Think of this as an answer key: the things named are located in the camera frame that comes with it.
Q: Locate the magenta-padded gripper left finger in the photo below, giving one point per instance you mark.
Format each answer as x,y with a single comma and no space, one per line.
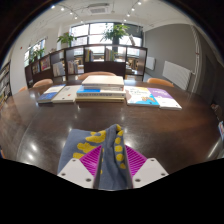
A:
75,171

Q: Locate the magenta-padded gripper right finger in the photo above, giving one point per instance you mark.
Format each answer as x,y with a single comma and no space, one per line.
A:
150,171

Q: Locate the grey towel with yellow letters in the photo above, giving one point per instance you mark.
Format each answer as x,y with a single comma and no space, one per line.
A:
110,166

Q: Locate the purple book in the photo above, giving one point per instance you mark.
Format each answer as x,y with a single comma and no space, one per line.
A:
165,98

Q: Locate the white illustrated book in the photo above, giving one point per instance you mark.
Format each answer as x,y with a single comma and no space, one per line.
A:
140,96

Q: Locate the dark blue book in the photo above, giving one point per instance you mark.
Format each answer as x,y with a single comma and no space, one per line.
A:
46,96

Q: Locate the thick blue-covered book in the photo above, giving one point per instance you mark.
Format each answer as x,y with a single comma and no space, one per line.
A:
100,94

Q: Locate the group of orange chairs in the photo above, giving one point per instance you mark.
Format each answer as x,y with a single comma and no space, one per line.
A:
160,82

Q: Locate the beige book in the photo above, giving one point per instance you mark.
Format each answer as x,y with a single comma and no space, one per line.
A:
102,81

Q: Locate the large white radiator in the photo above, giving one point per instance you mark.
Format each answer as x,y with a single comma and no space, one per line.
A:
176,75

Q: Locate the dark room divider shelf unit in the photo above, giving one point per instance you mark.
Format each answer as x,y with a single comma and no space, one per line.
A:
106,68

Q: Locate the group of potted plants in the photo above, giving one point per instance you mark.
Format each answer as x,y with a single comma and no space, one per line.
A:
115,31

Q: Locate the ceiling air conditioner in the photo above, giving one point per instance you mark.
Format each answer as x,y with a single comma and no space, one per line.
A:
98,9

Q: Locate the group of ceiling spotlights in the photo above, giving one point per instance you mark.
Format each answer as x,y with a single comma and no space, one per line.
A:
53,6

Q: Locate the wall bookshelf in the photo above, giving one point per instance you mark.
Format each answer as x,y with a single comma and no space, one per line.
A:
4,86

